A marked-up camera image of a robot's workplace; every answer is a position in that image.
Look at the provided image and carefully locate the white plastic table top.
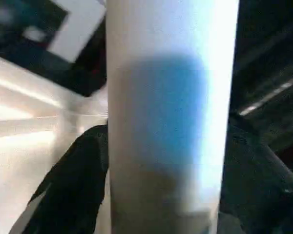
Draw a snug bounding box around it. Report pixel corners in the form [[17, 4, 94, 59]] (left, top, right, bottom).
[[0, 53, 110, 234]]

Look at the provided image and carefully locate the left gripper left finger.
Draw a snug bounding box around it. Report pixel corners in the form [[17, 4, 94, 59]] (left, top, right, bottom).
[[21, 123, 110, 234]]

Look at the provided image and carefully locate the white plastic table leg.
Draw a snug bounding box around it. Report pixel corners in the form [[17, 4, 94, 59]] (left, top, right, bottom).
[[105, 0, 240, 234]]

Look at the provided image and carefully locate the white cabinet with glass doors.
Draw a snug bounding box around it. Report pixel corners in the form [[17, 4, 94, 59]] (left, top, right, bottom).
[[0, 0, 107, 64]]

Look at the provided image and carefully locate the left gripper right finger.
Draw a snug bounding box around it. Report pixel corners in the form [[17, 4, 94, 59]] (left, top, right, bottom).
[[219, 112, 293, 234]]

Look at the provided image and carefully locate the black mat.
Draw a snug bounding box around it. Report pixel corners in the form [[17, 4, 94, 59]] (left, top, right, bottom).
[[0, 0, 293, 234]]

